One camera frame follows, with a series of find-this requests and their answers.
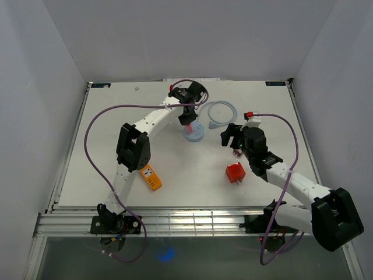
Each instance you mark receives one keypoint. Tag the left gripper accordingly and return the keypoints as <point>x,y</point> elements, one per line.
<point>189,119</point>

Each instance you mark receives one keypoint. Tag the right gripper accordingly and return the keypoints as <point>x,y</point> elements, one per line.
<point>233,130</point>

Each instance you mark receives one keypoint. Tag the pink plug adapter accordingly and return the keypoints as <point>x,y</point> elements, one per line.
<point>189,129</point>

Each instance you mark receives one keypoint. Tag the round blue power socket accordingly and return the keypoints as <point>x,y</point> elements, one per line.
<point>198,132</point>

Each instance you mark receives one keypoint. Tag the brown pink charger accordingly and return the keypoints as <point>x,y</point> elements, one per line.
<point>237,153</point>

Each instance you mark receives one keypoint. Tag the red cube socket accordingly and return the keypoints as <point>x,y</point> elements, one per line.
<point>235,173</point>

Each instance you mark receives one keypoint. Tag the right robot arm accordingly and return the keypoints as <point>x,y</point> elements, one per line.
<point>329,215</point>

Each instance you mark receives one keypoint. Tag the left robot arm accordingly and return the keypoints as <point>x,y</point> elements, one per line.
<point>133,147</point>

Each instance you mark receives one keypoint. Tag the orange power strip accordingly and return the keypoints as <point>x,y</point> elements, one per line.
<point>151,178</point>

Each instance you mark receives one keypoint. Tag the right blue corner label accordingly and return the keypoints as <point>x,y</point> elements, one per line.
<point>275,83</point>

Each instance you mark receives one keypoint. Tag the blue corner label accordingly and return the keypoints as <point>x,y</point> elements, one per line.
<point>275,83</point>
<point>100,85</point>

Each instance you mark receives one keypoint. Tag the left blue corner label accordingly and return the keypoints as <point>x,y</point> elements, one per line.
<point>100,85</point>

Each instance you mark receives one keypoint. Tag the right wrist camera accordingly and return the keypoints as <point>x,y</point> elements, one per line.
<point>252,120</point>

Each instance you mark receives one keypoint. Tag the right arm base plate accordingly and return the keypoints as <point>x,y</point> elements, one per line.
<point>259,224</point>

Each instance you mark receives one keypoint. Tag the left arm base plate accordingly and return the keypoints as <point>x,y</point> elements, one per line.
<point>124,225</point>

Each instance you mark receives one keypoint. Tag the aluminium frame rail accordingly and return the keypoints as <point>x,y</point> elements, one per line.
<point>158,223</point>

